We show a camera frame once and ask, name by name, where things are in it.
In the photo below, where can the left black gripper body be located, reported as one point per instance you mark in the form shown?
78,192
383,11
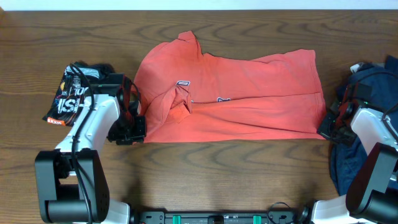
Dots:
130,134

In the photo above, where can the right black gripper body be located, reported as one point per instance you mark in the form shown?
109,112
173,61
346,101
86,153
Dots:
336,129

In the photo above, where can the red printed t-shirt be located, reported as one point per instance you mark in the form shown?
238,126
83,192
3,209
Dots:
190,96

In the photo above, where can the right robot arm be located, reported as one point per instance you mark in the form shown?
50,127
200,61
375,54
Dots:
368,199

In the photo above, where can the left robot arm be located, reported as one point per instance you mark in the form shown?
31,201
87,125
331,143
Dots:
71,183

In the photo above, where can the navy blue garment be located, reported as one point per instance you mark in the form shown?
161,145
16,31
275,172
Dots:
367,123

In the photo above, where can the black folded printed shirt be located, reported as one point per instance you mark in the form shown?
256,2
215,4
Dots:
68,101

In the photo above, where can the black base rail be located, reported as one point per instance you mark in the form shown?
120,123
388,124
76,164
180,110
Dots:
278,213

